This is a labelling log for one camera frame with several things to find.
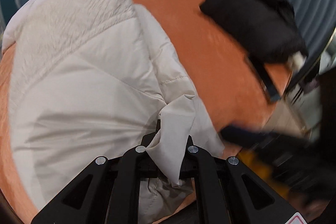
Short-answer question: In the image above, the white padded jacket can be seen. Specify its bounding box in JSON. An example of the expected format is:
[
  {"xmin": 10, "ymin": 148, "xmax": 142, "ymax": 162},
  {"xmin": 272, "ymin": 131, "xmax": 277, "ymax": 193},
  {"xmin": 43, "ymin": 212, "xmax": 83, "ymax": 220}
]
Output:
[{"xmin": 3, "ymin": 0, "xmax": 224, "ymax": 223}]

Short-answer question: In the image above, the orange bed blanket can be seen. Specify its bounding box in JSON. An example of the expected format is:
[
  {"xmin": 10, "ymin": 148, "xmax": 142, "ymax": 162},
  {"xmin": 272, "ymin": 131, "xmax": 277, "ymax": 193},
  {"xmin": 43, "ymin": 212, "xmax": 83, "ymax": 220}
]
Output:
[{"xmin": 0, "ymin": 0, "xmax": 295, "ymax": 224}]

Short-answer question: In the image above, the black garment on bed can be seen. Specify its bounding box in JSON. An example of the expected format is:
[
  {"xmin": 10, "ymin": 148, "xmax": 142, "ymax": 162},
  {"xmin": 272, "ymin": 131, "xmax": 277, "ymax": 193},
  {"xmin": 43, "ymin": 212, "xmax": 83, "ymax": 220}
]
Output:
[{"xmin": 199, "ymin": 0, "xmax": 309, "ymax": 64}]

